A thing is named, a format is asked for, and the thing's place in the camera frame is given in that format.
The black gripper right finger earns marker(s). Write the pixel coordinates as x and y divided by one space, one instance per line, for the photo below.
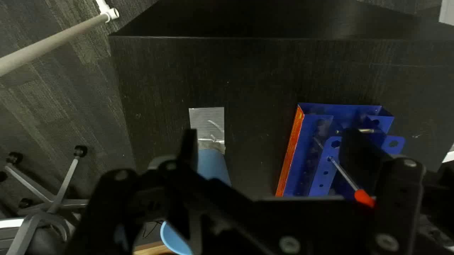
362 156

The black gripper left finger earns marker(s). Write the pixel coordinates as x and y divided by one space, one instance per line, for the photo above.
187 149

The big blue cup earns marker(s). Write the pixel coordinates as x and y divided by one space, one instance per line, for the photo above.
213 165

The silver tape patch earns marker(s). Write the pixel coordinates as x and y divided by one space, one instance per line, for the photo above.
205 122

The blue tool rack orange base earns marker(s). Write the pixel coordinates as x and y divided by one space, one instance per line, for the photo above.
309 156

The black cabinet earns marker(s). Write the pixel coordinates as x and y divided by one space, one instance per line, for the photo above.
259 71

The grey office chair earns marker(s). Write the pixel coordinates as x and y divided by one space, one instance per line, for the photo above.
65 182

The white support pole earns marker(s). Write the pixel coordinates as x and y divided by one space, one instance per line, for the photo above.
47 43

